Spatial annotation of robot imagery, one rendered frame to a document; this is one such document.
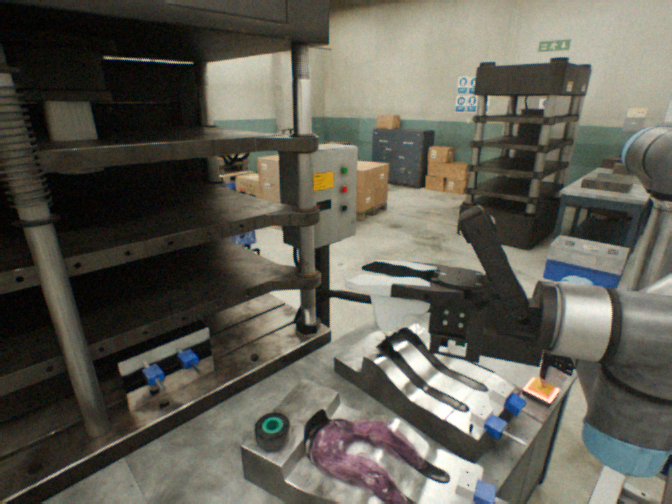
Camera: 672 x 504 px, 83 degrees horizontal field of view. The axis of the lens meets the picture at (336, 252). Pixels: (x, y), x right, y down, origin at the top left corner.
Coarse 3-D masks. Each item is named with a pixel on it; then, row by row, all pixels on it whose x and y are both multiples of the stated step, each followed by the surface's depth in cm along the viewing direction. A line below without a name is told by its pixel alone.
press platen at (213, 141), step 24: (48, 144) 99; (72, 144) 99; (96, 144) 99; (120, 144) 99; (144, 144) 101; (168, 144) 105; (192, 144) 109; (216, 144) 114; (240, 144) 120; (264, 144) 123; (288, 144) 123; (312, 144) 124; (0, 168) 82; (48, 168) 88; (72, 168) 91
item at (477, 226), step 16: (480, 208) 39; (464, 224) 39; (480, 224) 39; (480, 240) 39; (496, 240) 38; (480, 256) 39; (496, 256) 39; (496, 272) 39; (512, 272) 38; (512, 288) 39; (512, 304) 39; (528, 304) 39
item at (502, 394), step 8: (504, 384) 104; (496, 392) 102; (504, 392) 102; (496, 400) 103; (504, 400) 101; (512, 400) 101; (520, 400) 101; (512, 408) 100; (520, 408) 99; (536, 416) 98
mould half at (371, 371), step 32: (352, 352) 128; (416, 352) 118; (448, 352) 123; (384, 384) 111; (448, 384) 110; (512, 384) 109; (416, 416) 105; (448, 416) 98; (512, 416) 109; (448, 448) 99; (480, 448) 95
